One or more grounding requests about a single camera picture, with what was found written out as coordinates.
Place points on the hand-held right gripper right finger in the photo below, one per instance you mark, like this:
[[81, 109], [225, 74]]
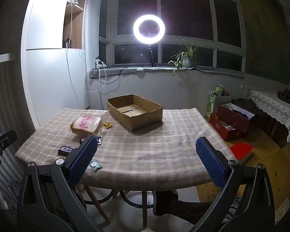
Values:
[[211, 162]]

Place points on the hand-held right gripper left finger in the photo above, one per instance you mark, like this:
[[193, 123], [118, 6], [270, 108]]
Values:
[[83, 159]]

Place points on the clear green snack packet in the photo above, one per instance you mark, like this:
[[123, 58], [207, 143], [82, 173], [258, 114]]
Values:
[[96, 166]]

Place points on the dark brown chocolate bar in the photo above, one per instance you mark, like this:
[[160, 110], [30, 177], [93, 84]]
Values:
[[65, 150]]

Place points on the dark red snack packet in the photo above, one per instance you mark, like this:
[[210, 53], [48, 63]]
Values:
[[83, 139]]

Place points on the blue white striped packet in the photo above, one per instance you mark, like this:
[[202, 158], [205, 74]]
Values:
[[99, 141]]

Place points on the bagged sliced bread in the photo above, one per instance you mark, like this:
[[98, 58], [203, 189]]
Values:
[[85, 123]]

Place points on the yellow candy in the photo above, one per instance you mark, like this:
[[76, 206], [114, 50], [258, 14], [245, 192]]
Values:
[[108, 125]]

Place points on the red book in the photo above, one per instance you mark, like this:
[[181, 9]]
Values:
[[241, 149]]

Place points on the red cardboard box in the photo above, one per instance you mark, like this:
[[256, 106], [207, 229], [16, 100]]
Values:
[[227, 130]]

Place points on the white ribbed radiator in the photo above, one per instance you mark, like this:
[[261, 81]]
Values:
[[4, 96]]

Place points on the green carton box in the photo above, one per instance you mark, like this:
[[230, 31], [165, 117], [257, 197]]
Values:
[[210, 106]]

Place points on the checked beige tablecloth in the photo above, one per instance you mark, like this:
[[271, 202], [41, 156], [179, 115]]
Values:
[[147, 154]]

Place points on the white cabinet with wooden shelf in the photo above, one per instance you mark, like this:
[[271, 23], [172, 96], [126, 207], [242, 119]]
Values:
[[46, 77]]

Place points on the white lace cloth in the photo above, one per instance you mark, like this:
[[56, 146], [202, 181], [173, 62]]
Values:
[[273, 106]]

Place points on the white power strip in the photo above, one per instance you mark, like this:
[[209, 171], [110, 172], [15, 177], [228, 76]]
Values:
[[99, 64]]

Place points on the dark figurine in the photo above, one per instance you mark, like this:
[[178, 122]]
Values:
[[285, 96]]

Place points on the potted spider plant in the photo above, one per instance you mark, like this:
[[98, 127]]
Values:
[[187, 60]]

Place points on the dark bottle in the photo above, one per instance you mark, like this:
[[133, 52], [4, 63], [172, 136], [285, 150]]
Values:
[[67, 43]]

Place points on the black tripod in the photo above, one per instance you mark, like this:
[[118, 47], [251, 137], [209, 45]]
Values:
[[149, 53]]

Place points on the white framed window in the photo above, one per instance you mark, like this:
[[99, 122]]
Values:
[[159, 40]]

